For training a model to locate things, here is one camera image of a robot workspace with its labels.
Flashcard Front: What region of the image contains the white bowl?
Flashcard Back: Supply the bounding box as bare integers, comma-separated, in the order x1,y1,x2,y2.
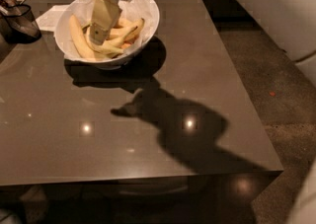
54,0,161,71

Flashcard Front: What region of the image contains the white paper sheet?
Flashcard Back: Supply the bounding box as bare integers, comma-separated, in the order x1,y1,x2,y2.
36,5,68,32

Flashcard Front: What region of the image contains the dark mesh basket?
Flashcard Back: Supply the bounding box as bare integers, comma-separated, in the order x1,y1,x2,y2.
0,4,41,43

